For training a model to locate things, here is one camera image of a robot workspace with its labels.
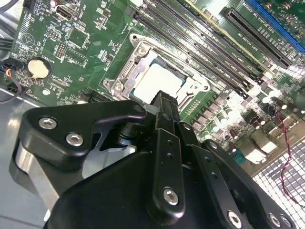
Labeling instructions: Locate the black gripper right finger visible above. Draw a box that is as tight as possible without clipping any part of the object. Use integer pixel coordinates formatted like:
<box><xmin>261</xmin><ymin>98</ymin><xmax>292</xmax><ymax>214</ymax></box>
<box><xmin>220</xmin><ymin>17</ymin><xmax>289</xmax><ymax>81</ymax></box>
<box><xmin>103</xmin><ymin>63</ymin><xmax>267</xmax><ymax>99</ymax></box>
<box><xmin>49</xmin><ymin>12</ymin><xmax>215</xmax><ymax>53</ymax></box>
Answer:
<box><xmin>166</xmin><ymin>93</ymin><xmax>299</xmax><ymax>229</ymax></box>

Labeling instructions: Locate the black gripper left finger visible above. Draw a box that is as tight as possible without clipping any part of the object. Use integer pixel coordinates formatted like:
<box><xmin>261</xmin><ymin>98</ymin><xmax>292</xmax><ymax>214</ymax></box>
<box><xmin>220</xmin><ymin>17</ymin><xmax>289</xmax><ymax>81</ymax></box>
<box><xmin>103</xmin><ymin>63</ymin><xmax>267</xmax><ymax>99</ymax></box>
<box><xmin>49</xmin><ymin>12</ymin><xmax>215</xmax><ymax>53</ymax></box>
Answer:
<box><xmin>9</xmin><ymin>90</ymin><xmax>187</xmax><ymax>227</ymax></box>

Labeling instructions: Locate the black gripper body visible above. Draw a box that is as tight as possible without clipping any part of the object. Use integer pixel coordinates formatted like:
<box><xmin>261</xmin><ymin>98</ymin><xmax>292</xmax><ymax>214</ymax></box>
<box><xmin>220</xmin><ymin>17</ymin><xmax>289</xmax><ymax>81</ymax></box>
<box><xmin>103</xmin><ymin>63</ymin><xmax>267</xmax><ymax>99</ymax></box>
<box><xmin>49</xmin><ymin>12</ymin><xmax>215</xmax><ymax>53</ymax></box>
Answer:
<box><xmin>46</xmin><ymin>150</ymin><xmax>224</xmax><ymax>229</ymax></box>

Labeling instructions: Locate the metal socket cover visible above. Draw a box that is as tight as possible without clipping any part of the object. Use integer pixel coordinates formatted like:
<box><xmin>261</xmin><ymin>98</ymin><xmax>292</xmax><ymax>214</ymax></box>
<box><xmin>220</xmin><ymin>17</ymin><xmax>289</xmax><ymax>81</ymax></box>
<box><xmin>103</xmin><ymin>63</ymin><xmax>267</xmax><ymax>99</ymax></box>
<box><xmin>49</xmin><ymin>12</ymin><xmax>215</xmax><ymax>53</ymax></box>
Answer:
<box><xmin>112</xmin><ymin>42</ymin><xmax>212</xmax><ymax>109</ymax></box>

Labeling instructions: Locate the silver CPU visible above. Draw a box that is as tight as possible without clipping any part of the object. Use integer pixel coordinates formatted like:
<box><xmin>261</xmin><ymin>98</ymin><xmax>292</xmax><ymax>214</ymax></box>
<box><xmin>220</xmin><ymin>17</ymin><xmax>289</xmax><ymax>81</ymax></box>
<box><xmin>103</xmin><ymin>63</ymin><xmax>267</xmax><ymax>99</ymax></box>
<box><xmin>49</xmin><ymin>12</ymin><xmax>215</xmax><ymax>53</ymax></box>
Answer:
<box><xmin>130</xmin><ymin>57</ymin><xmax>190</xmax><ymax>105</ymax></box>

